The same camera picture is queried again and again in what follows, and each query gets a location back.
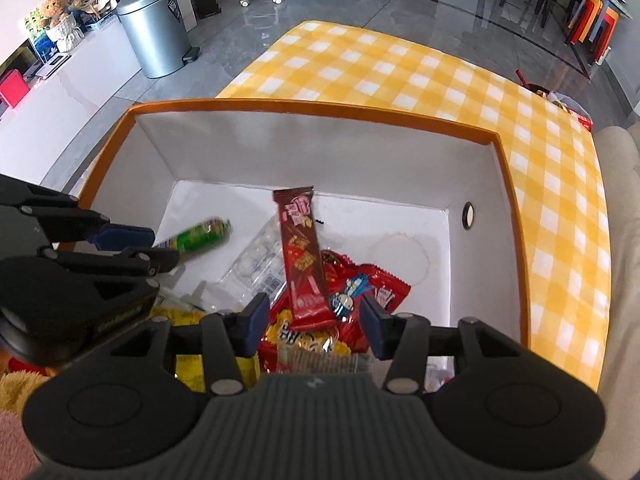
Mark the green snack tube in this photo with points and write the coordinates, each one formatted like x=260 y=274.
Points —
x=209 y=233

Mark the orange cardboard box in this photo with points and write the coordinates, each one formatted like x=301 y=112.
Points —
x=428 y=200

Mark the white tv cabinet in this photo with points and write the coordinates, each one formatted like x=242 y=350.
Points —
x=36 y=132

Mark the beige sofa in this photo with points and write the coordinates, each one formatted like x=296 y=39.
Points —
x=617 y=454

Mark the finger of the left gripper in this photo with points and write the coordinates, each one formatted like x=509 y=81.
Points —
x=132 y=261
x=117 y=237

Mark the orange noodle snack bag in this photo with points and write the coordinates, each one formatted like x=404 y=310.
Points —
x=288 y=351

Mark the clear packet white balls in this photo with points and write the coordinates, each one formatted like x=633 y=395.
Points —
x=259 y=268

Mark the yellow plush fabric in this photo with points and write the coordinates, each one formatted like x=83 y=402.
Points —
x=16 y=388

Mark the yellow checkered tablecloth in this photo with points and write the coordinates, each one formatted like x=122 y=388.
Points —
x=551 y=157

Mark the teddy bear toy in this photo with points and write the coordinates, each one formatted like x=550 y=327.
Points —
x=52 y=11

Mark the red box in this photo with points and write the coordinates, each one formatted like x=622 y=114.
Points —
x=13 y=88

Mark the orange red stacked stools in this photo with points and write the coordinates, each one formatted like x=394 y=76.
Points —
x=594 y=24

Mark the pink fluffy blanket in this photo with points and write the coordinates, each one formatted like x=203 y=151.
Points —
x=17 y=461

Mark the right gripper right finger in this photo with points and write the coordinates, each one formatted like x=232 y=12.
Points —
x=402 y=340

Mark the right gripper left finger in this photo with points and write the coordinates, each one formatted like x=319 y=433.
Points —
x=232 y=335

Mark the silver trash can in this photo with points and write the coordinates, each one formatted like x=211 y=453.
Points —
x=157 y=35

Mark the dark red snack bar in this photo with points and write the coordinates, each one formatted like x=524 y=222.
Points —
x=302 y=260

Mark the yellow snack packet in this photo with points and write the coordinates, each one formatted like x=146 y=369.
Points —
x=189 y=367

